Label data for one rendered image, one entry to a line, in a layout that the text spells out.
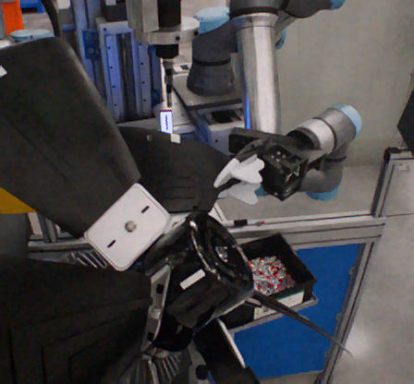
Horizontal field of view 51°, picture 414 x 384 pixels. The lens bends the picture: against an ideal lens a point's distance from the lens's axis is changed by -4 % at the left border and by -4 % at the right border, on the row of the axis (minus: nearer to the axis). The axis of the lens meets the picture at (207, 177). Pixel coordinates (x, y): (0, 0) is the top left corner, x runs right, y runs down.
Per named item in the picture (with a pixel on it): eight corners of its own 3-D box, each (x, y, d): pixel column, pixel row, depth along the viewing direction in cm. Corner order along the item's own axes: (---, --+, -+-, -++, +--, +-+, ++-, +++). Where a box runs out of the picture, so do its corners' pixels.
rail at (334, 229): (35, 269, 110) (28, 246, 105) (38, 258, 113) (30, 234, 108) (380, 241, 118) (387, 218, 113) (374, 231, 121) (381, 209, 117)
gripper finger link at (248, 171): (239, 187, 66) (279, 165, 71) (211, 167, 69) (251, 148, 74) (236, 203, 67) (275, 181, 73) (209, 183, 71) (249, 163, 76)
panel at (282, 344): (94, 396, 149) (52, 264, 111) (94, 392, 150) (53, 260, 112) (323, 372, 156) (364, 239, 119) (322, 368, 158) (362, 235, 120)
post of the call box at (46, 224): (44, 244, 106) (32, 203, 99) (46, 235, 108) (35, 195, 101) (56, 243, 106) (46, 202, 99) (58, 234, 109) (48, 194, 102)
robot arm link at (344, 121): (360, 146, 91) (368, 109, 86) (331, 166, 84) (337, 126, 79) (328, 132, 95) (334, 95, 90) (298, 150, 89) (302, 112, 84)
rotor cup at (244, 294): (188, 375, 54) (273, 327, 50) (98, 327, 47) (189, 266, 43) (180, 287, 66) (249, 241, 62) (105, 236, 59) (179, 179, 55)
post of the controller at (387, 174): (373, 218, 114) (391, 153, 102) (369, 210, 116) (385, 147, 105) (383, 217, 114) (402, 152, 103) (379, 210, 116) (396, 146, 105)
